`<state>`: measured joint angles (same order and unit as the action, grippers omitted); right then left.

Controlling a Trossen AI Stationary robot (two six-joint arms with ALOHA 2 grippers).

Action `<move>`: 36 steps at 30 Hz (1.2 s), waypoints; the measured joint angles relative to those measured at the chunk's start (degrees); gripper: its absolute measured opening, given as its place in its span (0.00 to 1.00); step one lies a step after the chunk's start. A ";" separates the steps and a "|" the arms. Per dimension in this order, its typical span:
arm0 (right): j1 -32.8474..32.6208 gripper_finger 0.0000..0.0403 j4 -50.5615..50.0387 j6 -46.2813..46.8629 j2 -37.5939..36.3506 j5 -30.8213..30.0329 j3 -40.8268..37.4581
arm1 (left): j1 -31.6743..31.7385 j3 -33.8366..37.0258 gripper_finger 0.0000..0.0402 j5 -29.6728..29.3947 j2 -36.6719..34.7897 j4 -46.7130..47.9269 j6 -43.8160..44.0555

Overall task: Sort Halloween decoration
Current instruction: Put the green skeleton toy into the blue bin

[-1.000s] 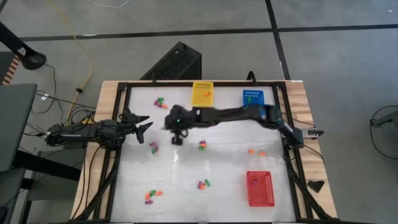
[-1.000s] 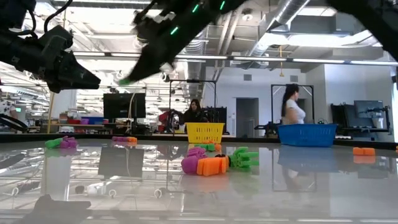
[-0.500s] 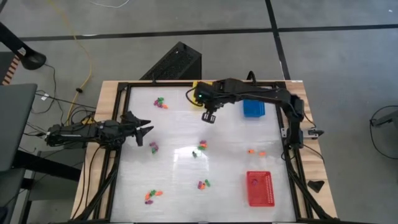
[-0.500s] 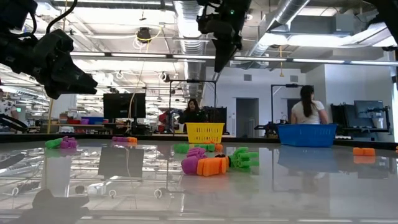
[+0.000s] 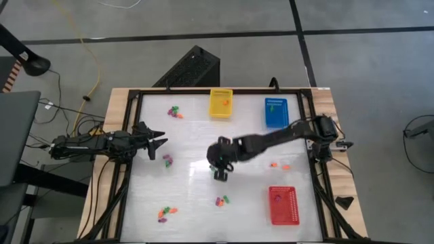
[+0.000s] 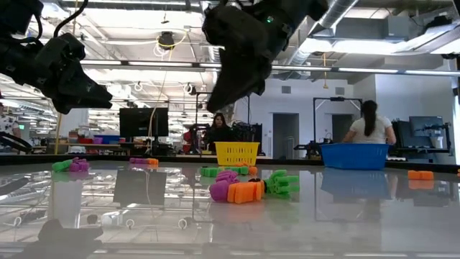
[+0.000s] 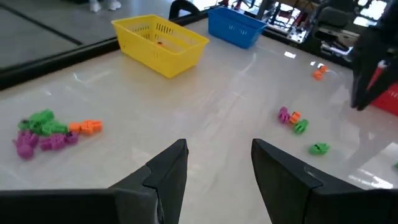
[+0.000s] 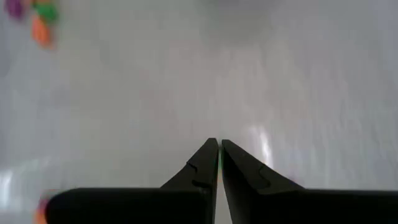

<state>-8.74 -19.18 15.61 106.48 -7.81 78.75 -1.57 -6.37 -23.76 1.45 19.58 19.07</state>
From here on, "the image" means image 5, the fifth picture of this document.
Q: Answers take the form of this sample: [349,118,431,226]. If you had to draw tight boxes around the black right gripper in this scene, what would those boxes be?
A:
[207,136,239,183]

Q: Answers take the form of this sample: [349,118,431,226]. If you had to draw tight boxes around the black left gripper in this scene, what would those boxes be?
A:
[130,121,169,161]

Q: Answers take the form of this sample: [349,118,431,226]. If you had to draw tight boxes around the yellow plastic basket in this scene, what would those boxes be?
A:
[208,88,234,119]

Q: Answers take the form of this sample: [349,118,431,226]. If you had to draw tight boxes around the red plastic basket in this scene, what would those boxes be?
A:
[268,185,300,226]

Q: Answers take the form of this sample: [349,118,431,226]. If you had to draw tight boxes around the black perforated computer tower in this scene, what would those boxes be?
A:
[151,45,221,88]

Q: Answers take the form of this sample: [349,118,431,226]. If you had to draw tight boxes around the blue plastic basket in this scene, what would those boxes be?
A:
[264,97,290,129]

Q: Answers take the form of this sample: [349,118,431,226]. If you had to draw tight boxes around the black desk leg bar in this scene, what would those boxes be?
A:
[13,164,90,199]

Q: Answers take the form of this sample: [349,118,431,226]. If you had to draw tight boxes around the dark grey desk top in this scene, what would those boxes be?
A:
[0,90,41,188]

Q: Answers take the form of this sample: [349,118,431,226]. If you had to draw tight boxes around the black stand base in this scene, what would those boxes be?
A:
[0,23,52,77]

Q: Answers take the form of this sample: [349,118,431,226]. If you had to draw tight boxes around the orange black striped board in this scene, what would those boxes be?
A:
[1,62,22,94]

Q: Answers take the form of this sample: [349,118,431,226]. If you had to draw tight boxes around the grey cabinet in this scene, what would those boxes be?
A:
[0,182,38,244]

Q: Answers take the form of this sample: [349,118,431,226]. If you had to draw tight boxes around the grey metal stand foot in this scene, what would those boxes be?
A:
[405,119,434,139]

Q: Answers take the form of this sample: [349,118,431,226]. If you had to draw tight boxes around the black floor cable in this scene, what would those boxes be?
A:
[37,98,105,120]
[402,114,434,174]
[33,69,62,125]

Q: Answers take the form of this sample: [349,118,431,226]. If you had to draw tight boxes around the black triangular bracket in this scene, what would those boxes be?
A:
[334,195,355,211]

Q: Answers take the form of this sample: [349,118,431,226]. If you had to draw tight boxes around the white floor cable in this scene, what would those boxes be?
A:
[98,0,143,10]

